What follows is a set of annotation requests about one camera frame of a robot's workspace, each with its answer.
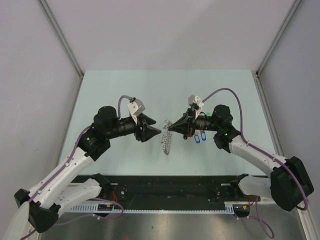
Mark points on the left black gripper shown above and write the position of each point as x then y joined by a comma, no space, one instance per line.
149,132

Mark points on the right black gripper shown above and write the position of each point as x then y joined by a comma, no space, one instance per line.
186,125

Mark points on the round metal keyring disc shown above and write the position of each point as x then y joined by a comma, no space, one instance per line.
166,137

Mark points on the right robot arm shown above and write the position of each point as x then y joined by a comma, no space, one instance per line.
287,182

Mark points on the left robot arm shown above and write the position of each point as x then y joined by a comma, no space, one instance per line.
50,198

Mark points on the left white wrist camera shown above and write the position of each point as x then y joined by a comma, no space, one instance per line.
135,108

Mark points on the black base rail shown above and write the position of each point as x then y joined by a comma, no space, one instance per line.
176,193

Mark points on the left aluminium frame post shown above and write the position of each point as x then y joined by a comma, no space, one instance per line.
57,30

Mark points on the aluminium frame post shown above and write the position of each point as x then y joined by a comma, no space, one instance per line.
294,8
57,30

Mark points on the right aluminium frame post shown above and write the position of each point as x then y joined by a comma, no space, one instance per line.
294,8

